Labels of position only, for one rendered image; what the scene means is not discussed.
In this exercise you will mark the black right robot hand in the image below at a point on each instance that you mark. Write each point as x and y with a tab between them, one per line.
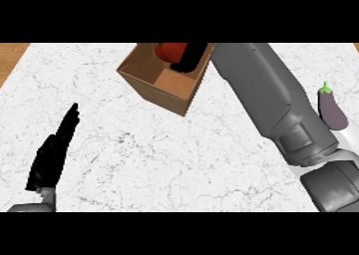
189	56

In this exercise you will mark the brown cardboard box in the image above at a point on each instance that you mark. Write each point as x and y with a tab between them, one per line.
162	83

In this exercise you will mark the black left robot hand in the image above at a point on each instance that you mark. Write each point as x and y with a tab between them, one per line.
51	156

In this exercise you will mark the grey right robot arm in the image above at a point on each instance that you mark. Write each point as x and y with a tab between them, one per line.
285	123

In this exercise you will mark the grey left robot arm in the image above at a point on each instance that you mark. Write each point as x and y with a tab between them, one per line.
40	203

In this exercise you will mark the purple eggplant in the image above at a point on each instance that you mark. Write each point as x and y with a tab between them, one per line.
331	111

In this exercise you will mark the white plate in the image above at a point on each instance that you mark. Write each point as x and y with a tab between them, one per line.
352	139

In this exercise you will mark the red bell pepper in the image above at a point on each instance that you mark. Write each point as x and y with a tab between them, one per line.
170	51

